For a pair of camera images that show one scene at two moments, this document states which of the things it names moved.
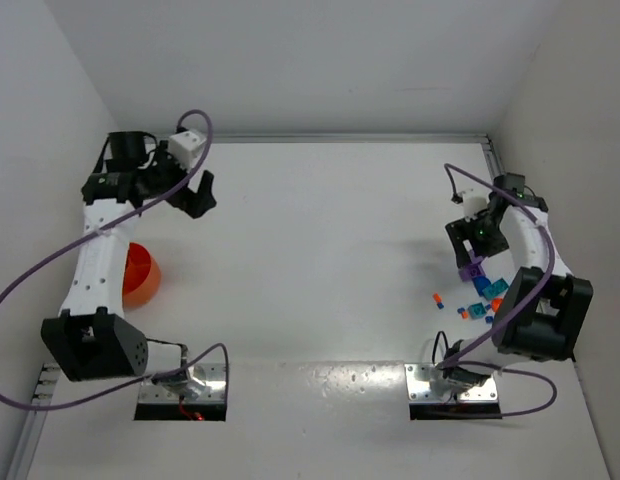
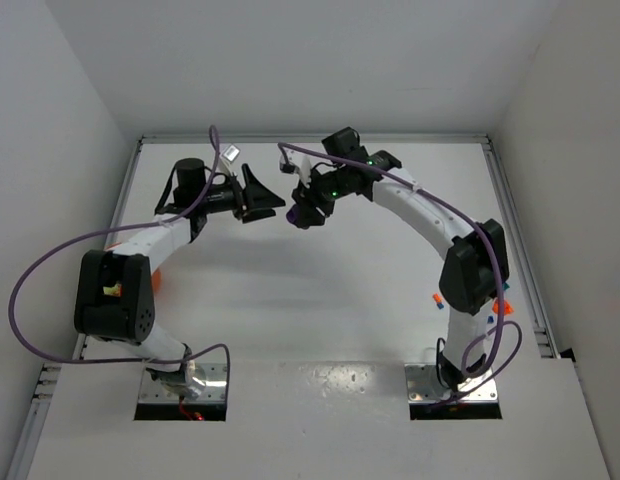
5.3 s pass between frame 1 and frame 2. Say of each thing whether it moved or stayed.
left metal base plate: stayed
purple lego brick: moved
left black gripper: moved
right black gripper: moved
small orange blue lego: stayed
